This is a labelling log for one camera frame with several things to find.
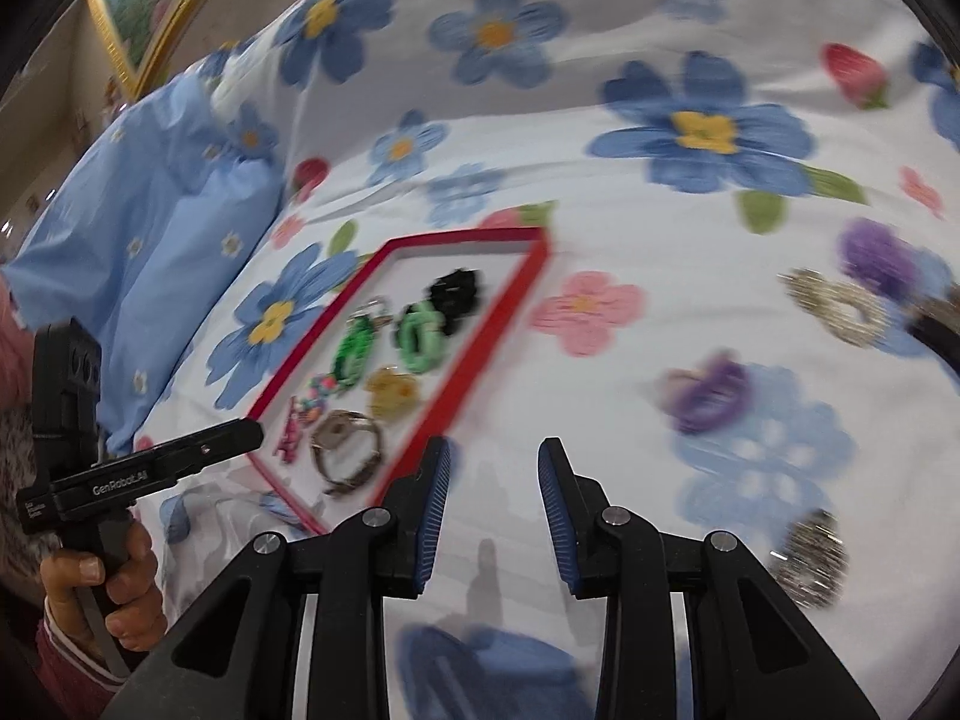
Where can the red shallow box tray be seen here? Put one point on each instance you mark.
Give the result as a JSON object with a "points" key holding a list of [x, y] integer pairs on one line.
{"points": [[495, 262]]}

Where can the pink hair clip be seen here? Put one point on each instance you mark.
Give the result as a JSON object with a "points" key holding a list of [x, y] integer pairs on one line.
{"points": [[289, 442]]}

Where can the blue floral bedsheet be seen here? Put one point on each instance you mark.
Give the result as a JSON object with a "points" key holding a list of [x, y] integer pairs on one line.
{"points": [[637, 187]]}

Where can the purple hair claw clip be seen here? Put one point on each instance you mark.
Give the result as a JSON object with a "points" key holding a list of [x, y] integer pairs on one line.
{"points": [[720, 390]]}

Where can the purple flower scrunchie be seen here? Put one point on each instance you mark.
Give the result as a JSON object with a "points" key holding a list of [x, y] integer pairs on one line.
{"points": [[877, 247]]}

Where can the gold framed picture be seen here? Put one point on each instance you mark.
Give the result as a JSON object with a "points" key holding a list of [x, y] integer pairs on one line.
{"points": [[150, 52]]}

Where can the black scrunchie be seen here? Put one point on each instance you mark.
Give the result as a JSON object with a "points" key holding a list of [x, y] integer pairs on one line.
{"points": [[457, 289]]}

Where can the brown bangle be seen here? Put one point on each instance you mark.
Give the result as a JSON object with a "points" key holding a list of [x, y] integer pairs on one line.
{"points": [[334, 431]]}

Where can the light blue pillow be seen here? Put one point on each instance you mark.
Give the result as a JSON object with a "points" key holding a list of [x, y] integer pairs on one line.
{"points": [[150, 225]]}

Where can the pearl hair clip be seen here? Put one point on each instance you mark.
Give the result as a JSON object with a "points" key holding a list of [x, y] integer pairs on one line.
{"points": [[814, 292]]}

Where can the dark claw hair clip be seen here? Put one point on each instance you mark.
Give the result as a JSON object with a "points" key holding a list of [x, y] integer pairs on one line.
{"points": [[937, 341]]}

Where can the yellow flower hair clip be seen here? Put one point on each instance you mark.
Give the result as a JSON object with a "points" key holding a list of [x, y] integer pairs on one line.
{"points": [[391, 390]]}

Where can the person's patterned clothing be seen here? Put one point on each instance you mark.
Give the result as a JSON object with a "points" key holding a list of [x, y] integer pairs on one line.
{"points": [[19, 465]]}

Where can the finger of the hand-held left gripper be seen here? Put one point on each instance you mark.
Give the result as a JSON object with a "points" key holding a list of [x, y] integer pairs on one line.
{"points": [[210, 444]]}

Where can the person's left hand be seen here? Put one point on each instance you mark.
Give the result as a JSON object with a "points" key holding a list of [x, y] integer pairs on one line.
{"points": [[135, 600]]}

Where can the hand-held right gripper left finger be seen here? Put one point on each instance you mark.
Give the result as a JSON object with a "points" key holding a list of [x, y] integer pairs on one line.
{"points": [[431, 521]]}

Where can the person's left forearm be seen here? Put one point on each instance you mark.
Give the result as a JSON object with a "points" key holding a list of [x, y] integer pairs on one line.
{"points": [[67, 675]]}

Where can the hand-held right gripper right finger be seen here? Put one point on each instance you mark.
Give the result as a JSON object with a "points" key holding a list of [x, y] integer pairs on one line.
{"points": [[556, 521]]}

